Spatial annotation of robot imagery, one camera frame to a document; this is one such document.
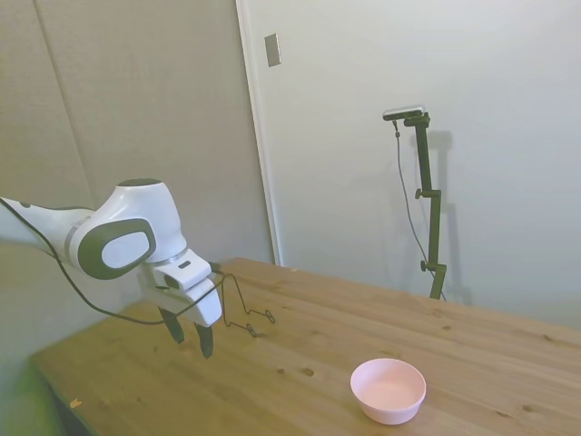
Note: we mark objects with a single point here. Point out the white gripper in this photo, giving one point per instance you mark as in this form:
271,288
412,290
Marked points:
206,306

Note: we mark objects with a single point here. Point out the pink plastic bowl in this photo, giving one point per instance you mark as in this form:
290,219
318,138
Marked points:
388,393

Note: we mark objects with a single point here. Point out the small tan tape scrap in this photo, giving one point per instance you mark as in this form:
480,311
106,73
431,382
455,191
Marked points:
75,402

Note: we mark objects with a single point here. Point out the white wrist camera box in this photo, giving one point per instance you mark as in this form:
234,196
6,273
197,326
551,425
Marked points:
186,272

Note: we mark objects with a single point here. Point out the white door frame trim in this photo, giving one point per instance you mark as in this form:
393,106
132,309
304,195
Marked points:
258,136

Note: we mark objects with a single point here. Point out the dark green camera stand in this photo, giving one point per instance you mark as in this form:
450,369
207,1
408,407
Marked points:
433,218

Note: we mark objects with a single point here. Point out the grey wall switch plate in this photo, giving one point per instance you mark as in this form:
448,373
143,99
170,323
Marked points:
272,50

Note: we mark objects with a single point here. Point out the grey camera on stand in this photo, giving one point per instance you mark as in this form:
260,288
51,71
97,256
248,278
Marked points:
404,111

